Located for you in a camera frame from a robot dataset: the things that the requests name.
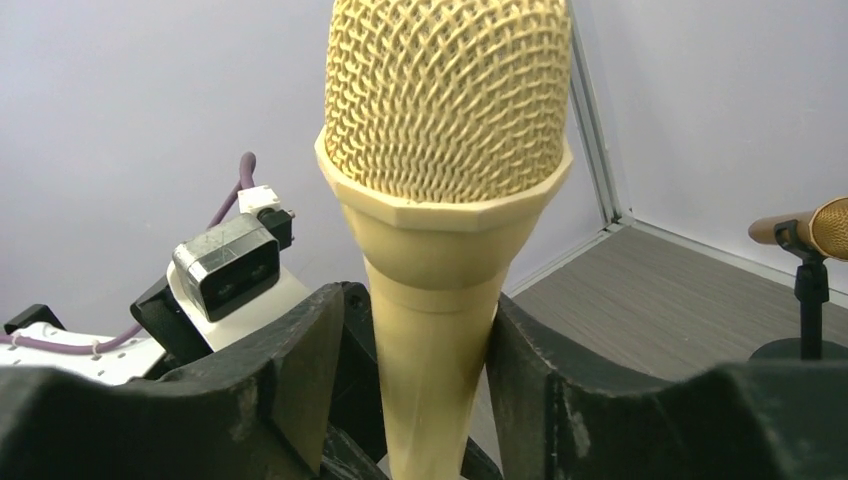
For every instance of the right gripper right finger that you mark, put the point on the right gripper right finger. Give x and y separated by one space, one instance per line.
563 411

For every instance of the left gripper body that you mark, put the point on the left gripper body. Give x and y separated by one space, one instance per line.
159 313

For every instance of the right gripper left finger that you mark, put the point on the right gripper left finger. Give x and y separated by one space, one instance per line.
257 409

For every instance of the black round-base stand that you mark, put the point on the black round-base stand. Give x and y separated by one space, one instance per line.
811 289

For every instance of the cream yellow microphone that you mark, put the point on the cream yellow microphone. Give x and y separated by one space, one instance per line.
444 139

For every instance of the gold microphone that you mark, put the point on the gold microphone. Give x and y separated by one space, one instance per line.
823 229

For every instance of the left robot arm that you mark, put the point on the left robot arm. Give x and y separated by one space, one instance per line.
36 337

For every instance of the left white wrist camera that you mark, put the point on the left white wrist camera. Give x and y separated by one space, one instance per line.
229 280

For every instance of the aluminium corner post left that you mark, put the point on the aluminium corner post left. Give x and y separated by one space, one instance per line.
590 126

